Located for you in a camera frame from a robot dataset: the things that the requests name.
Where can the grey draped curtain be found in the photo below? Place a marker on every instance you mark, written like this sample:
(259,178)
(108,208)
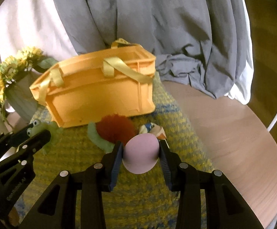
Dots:
(202,43)

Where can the white draped curtain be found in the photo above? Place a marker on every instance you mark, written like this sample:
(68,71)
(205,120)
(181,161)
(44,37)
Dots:
(33,23)

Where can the orange plastic crate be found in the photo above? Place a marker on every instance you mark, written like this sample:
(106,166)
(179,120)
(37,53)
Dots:
(87,87)

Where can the grey-green ribbed vase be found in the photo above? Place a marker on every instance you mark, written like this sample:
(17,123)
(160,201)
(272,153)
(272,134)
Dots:
(20,98)

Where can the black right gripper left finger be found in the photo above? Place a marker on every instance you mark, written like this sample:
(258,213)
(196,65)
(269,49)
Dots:
(111,164)

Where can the yellow blue woven mat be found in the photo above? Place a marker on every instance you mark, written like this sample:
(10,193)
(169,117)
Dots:
(137,201)

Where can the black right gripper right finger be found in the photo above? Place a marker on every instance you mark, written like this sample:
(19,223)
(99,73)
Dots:
(170,162)

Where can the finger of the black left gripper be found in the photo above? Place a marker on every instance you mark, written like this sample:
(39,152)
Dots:
(18,133)
(37,139)

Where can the yellow sunflower bouquet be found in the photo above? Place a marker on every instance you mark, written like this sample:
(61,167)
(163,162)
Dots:
(13,68)

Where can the pink soft ball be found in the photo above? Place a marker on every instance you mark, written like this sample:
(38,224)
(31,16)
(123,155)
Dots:
(140,154)

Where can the red fluffy plush toy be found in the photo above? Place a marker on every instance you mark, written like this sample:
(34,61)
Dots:
(114,128)

